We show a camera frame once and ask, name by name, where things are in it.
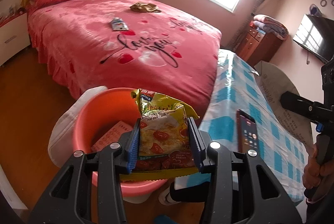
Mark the yellow snack bag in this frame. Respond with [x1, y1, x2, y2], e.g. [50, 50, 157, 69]
[121, 89, 199, 182]

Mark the white silver wrapper bag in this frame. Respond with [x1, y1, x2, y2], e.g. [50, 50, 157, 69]
[254, 61, 313, 151]

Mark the orange plastic trash bucket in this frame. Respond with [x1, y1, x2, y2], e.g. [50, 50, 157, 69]
[72, 88, 167, 204]

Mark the right hand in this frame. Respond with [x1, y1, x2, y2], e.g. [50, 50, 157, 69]
[302, 144, 333, 189]

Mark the black smartphone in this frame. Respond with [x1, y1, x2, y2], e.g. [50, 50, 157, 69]
[236, 109, 260, 154]

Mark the pink paper in bucket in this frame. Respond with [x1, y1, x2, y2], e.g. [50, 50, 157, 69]
[91, 121, 133, 152]

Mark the blue white checkered tablecloth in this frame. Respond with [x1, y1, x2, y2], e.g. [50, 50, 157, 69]
[199, 49, 307, 203]

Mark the brown wooden cabinet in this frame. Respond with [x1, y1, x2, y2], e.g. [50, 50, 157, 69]
[235, 26, 283, 67]

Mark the folded blanket on cabinet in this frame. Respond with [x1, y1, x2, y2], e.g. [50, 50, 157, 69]
[253, 15, 289, 41]

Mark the pink love you bedspread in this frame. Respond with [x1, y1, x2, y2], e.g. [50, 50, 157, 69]
[28, 0, 221, 116]

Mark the white bedside cabinet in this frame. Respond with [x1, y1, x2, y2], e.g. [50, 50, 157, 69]
[0, 13, 30, 66]

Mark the blue white packet on bed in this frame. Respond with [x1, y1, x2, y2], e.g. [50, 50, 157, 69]
[110, 17, 129, 32]

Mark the olive crumpled cloth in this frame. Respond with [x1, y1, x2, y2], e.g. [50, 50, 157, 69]
[130, 2, 161, 13]

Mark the wall mounted television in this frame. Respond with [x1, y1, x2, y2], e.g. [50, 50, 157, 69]
[293, 14, 334, 64]

